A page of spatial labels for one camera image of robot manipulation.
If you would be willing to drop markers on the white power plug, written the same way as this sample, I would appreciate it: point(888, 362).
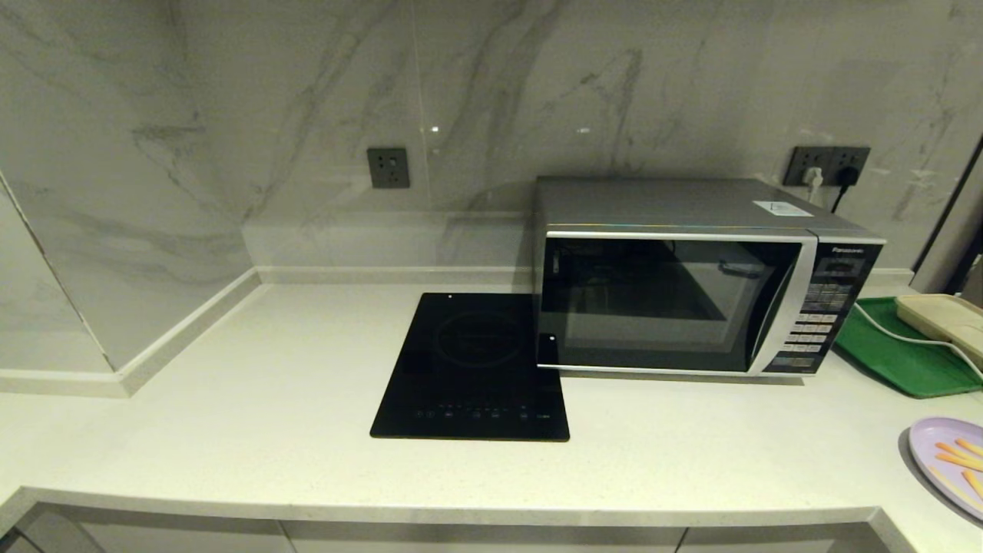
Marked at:
point(813, 179)

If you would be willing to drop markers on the black induction cooktop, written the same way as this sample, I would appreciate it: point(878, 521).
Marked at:
point(468, 369)

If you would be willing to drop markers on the grey single wall socket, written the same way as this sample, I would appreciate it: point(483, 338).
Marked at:
point(388, 167)

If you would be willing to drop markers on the green plastic tray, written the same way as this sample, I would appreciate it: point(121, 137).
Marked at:
point(891, 357)

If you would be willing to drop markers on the lilac round plate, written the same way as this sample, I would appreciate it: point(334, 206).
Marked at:
point(925, 445)

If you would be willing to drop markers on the white paper sheet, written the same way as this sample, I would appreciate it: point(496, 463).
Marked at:
point(783, 208)

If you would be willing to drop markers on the beige flat appliance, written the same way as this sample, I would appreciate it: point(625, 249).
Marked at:
point(944, 316)

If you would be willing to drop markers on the grey double wall socket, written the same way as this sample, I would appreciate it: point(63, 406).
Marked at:
point(829, 157)

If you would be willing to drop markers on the microwave door with dark glass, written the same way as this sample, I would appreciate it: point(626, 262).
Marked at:
point(660, 307)

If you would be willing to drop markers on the silver microwave oven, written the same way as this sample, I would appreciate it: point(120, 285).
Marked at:
point(653, 203)

